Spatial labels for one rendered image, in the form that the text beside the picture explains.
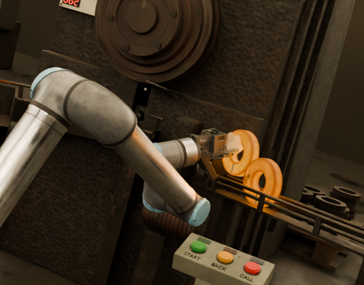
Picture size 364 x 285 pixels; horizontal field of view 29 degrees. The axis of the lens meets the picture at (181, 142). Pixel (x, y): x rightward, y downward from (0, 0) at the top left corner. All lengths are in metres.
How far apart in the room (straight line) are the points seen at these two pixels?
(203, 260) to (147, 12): 1.05
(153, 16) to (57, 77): 0.81
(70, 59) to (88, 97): 1.19
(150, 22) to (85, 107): 0.88
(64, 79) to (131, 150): 0.24
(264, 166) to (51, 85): 0.79
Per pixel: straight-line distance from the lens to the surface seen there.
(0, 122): 2.69
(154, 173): 1.91
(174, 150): 2.18
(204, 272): 1.82
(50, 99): 1.77
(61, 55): 2.92
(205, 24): 2.56
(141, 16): 2.55
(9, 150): 1.76
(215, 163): 2.43
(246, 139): 2.34
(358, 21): 8.61
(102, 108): 1.71
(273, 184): 2.22
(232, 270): 1.81
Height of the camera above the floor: 1.18
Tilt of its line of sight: 10 degrees down
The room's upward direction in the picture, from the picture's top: 15 degrees clockwise
